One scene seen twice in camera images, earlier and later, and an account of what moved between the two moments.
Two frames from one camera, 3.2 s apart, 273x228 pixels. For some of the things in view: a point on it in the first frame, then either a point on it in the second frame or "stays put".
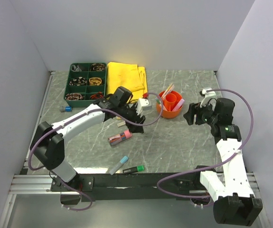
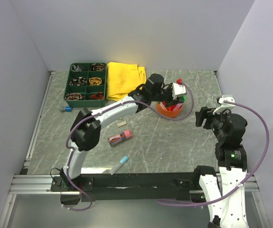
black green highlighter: [134, 169] to [183, 98]
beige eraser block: [121, 124] stays put
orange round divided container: [174, 98] stays put
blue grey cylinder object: [67, 109] stays put
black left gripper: [134, 128] to [172, 101]
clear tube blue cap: [123, 160] stays put
